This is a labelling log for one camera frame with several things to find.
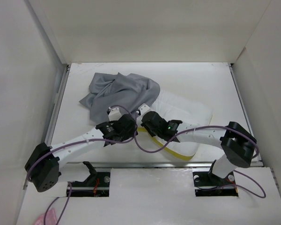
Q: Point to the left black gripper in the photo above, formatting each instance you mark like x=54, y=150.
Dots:
x=129, y=134

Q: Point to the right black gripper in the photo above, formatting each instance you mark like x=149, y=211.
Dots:
x=143, y=123

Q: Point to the grey pillowcase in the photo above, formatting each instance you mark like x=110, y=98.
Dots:
x=129, y=91

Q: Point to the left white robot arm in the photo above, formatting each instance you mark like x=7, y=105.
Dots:
x=44, y=164

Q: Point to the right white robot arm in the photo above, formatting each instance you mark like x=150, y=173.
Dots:
x=237, y=144

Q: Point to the white foam front board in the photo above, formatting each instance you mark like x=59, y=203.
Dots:
x=161, y=197

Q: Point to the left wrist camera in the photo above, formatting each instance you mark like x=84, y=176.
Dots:
x=114, y=113

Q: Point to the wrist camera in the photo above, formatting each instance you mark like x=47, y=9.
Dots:
x=143, y=109
x=114, y=113

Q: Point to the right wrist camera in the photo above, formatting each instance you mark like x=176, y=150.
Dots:
x=143, y=109

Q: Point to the aluminium front rail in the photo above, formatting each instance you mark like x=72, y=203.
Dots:
x=153, y=165

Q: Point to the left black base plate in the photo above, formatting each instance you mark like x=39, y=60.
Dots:
x=90, y=182

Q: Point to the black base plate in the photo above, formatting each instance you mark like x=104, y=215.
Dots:
x=90, y=182
x=207, y=184

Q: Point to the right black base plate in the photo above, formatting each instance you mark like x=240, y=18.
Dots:
x=207, y=184

